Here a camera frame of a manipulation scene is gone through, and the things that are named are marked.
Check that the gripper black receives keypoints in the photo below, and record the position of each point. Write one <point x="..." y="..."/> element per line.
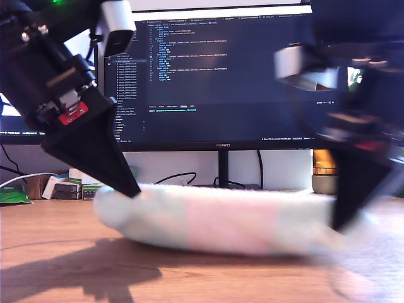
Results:
<point x="41" y="79"/>

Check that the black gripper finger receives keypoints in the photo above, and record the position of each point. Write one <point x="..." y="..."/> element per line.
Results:
<point x="356" y="183"/>

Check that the white pink tea towel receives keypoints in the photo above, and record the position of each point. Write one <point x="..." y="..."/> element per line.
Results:
<point x="221" y="221"/>

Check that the amber glass jar, pale base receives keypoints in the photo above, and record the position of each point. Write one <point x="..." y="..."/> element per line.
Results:
<point x="322" y="186"/>

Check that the green and white box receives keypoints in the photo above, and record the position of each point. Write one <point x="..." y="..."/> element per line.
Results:
<point x="90" y="192"/>

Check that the dark small box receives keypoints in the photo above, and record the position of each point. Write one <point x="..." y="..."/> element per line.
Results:
<point x="66" y="191"/>

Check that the small white box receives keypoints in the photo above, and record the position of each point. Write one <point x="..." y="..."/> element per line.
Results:
<point x="49" y="186"/>

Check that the brown cardboard box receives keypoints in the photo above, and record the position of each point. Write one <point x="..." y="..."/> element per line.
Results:
<point x="34" y="187"/>

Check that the black monitor with thin bezel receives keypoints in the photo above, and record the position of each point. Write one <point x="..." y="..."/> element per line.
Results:
<point x="19" y="137"/>

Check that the green plastic bag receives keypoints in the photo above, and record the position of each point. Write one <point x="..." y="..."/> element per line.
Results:
<point x="12" y="195"/>

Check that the black Huawei monitor with stand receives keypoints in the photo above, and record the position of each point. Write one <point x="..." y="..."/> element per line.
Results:
<point x="221" y="79"/>

